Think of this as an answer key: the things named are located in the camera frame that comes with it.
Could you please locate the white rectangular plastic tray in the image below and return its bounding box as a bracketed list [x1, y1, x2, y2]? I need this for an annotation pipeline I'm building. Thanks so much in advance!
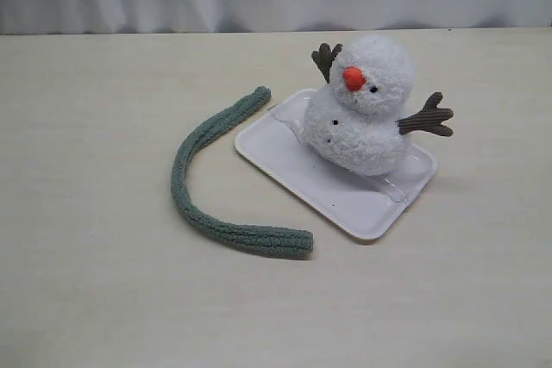
[235, 89, 438, 242]

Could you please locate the green knitted scarf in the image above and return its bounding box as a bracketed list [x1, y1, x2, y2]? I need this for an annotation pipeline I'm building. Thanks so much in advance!
[170, 86, 314, 260]

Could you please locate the white plush snowman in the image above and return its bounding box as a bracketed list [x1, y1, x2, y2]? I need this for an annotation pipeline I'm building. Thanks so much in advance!
[302, 34, 454, 177]

